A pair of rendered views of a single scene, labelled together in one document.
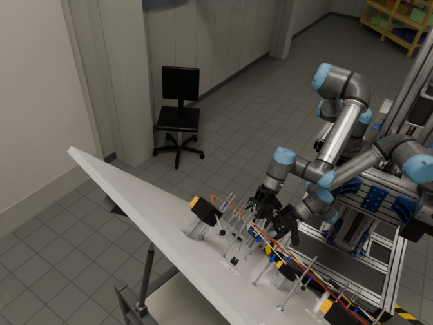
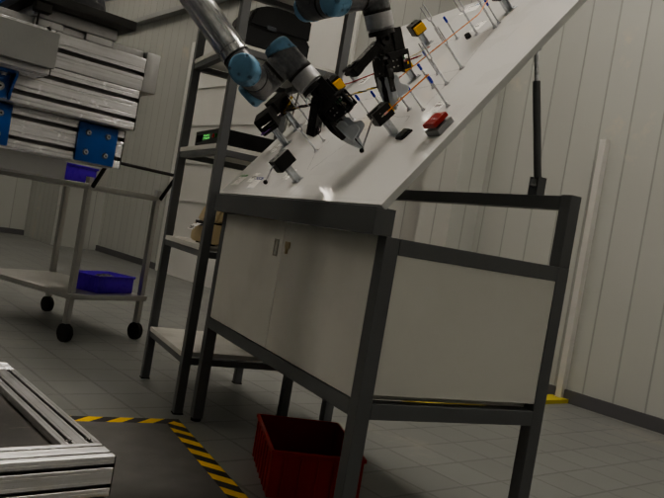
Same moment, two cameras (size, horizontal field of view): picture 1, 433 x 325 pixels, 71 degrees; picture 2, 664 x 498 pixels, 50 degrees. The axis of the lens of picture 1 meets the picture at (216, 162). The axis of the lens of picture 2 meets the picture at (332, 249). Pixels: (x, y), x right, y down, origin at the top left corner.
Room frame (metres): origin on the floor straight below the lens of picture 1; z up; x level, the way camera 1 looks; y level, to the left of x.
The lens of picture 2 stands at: (2.64, 0.44, 0.78)
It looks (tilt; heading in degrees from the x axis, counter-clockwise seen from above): 1 degrees down; 200
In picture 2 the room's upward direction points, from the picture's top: 10 degrees clockwise
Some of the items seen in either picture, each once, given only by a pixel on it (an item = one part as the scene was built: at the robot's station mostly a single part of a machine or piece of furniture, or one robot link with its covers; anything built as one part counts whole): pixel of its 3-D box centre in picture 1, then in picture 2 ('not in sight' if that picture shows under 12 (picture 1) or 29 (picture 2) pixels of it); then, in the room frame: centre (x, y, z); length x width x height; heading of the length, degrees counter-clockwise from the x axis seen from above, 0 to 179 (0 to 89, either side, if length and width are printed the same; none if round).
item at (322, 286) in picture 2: not in sight; (315, 299); (0.79, -0.27, 0.60); 0.55 x 0.03 x 0.39; 48
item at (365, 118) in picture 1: (356, 118); not in sight; (1.40, -0.72, 1.33); 0.13 x 0.12 x 0.14; 59
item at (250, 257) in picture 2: not in sight; (246, 274); (0.43, -0.68, 0.60); 0.55 x 0.02 x 0.39; 48
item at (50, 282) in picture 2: not in sight; (71, 242); (-0.72, -2.40, 0.49); 1.04 x 0.61 x 0.98; 73
